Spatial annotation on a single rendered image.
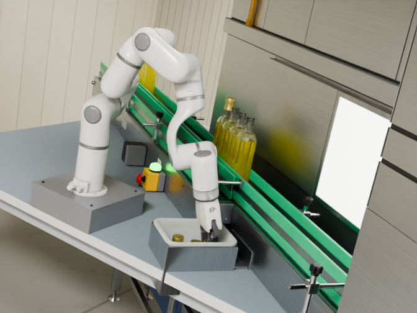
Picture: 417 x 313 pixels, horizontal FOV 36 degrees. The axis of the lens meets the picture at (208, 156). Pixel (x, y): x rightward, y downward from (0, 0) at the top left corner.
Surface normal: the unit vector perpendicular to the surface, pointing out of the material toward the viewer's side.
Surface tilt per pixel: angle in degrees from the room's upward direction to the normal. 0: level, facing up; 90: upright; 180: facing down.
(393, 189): 90
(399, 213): 90
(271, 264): 90
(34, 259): 0
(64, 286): 0
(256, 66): 90
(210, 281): 0
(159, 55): 82
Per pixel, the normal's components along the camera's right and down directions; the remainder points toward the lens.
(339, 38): -0.92, -0.06
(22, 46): 0.82, 0.31
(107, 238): 0.18, -0.94
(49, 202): -0.54, 0.15
